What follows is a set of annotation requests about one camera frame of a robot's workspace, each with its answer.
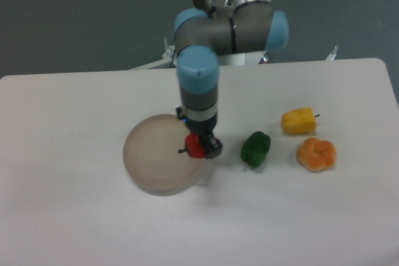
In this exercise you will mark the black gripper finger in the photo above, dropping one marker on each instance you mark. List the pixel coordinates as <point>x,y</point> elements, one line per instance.
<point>211,145</point>

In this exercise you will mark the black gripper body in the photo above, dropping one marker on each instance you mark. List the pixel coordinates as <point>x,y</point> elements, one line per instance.
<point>199,122</point>

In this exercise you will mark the red bell pepper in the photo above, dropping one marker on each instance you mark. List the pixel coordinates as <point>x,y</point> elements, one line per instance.
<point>193,147</point>

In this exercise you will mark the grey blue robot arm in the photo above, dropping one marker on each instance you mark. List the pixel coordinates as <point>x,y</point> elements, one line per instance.
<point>204,33</point>

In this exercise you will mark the green bell pepper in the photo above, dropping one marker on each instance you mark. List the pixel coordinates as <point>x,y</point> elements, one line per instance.
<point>255,149</point>

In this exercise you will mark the beige round plate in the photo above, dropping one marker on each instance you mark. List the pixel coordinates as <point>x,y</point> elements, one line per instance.
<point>151,157</point>

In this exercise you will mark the yellow bell pepper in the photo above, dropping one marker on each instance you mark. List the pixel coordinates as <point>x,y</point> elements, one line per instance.
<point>299,121</point>

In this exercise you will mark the orange knotted bread roll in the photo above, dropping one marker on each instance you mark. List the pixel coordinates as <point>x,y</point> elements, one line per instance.
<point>316,155</point>

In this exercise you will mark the white metal base frame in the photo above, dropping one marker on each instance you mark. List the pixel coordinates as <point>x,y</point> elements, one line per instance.
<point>169,61</point>

